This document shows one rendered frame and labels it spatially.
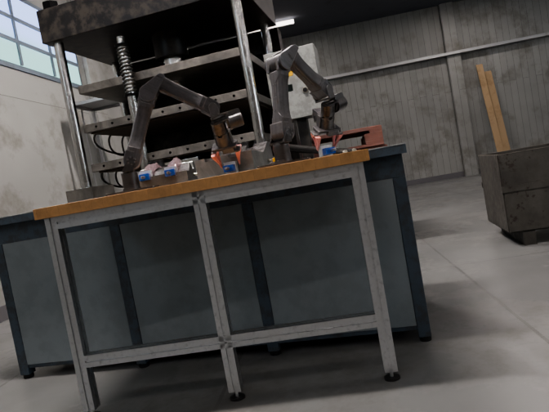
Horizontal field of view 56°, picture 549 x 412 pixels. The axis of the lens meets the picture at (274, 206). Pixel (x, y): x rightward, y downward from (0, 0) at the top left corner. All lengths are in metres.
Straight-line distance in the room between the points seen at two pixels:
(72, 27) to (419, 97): 9.73
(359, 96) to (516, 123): 3.51
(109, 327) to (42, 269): 0.43
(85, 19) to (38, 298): 1.66
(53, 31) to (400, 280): 2.52
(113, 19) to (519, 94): 10.58
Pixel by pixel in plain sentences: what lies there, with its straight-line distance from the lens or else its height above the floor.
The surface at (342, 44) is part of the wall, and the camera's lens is 12.36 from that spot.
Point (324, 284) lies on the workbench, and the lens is 2.17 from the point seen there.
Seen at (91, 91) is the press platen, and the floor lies 1.49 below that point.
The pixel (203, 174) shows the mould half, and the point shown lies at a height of 0.82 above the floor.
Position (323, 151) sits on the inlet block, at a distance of 2.20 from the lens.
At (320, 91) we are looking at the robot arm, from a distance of 2.12.
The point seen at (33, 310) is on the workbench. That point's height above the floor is 0.33.
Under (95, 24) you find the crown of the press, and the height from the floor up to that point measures 1.83.
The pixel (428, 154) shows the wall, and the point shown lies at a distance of 12.25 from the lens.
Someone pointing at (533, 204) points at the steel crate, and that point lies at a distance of 3.85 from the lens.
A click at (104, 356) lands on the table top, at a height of 0.23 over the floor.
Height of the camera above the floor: 0.76
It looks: 3 degrees down
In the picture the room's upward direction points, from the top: 10 degrees counter-clockwise
